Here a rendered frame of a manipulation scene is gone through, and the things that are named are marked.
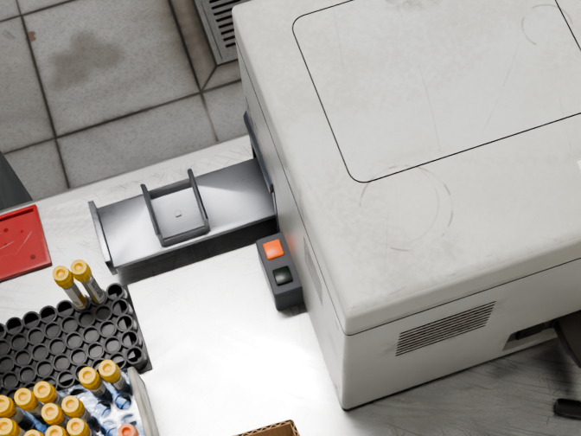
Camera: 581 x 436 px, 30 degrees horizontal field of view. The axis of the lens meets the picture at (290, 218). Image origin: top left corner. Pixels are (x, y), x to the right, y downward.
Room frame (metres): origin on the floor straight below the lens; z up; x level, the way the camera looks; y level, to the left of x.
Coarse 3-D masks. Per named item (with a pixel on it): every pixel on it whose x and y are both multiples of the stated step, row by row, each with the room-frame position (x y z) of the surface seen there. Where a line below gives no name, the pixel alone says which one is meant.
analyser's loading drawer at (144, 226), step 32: (256, 160) 0.47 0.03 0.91; (160, 192) 0.44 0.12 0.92; (192, 192) 0.44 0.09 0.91; (224, 192) 0.44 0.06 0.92; (256, 192) 0.43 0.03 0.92; (96, 224) 0.41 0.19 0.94; (128, 224) 0.41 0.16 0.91; (160, 224) 0.41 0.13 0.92; (192, 224) 0.41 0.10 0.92; (224, 224) 0.40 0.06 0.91; (128, 256) 0.38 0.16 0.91
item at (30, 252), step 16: (32, 208) 0.46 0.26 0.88; (0, 224) 0.44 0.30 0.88; (16, 224) 0.44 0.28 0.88; (32, 224) 0.44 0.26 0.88; (0, 240) 0.43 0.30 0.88; (16, 240) 0.42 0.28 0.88; (32, 240) 0.42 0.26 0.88; (0, 256) 0.41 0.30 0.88; (16, 256) 0.41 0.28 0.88; (32, 256) 0.41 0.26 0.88; (48, 256) 0.40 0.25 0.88; (0, 272) 0.39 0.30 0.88; (16, 272) 0.39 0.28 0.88
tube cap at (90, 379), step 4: (84, 368) 0.25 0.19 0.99; (88, 368) 0.25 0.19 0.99; (92, 368) 0.25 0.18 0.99; (80, 372) 0.25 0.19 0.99; (84, 372) 0.25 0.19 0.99; (88, 372) 0.25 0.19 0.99; (92, 372) 0.25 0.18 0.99; (96, 372) 0.25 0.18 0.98; (80, 376) 0.24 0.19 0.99; (84, 376) 0.25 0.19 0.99; (88, 376) 0.25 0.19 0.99; (92, 376) 0.24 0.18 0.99; (96, 376) 0.24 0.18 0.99; (80, 380) 0.24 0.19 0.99; (84, 380) 0.24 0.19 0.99; (88, 380) 0.24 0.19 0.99; (92, 380) 0.24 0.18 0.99; (96, 380) 0.24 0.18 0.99; (100, 380) 0.25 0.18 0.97; (84, 384) 0.24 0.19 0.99; (88, 384) 0.24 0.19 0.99; (92, 384) 0.24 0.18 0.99; (96, 384) 0.24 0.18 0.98; (88, 388) 0.24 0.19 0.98; (92, 388) 0.24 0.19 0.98
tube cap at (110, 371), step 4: (108, 360) 0.26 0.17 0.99; (100, 364) 0.25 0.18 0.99; (104, 364) 0.25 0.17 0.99; (108, 364) 0.25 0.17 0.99; (112, 364) 0.25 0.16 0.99; (116, 364) 0.25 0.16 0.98; (100, 368) 0.25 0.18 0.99; (104, 368) 0.25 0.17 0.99; (108, 368) 0.25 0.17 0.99; (112, 368) 0.25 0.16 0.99; (116, 368) 0.25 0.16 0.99; (100, 372) 0.25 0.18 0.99; (104, 372) 0.25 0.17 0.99; (108, 372) 0.25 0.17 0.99; (112, 372) 0.25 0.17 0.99; (116, 372) 0.25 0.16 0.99; (104, 376) 0.24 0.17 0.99; (108, 376) 0.24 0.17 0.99; (112, 376) 0.24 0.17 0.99; (116, 376) 0.24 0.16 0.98; (108, 380) 0.24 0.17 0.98; (112, 380) 0.24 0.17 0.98; (116, 380) 0.24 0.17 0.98
